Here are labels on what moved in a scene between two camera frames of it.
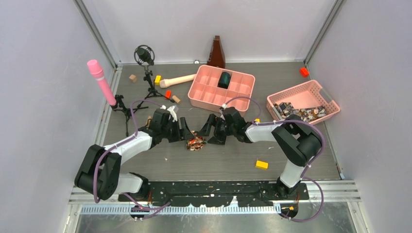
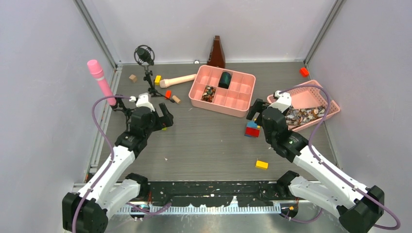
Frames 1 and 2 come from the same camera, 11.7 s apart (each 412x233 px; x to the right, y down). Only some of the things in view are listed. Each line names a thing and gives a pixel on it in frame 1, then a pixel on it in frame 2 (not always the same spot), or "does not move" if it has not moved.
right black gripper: (205, 131) -> (258, 107)
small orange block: (168, 93) does not move
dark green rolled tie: (224, 80) does not move
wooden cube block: (133, 78) does not move
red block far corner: (304, 72) does not move
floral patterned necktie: (196, 143) -> (208, 93)
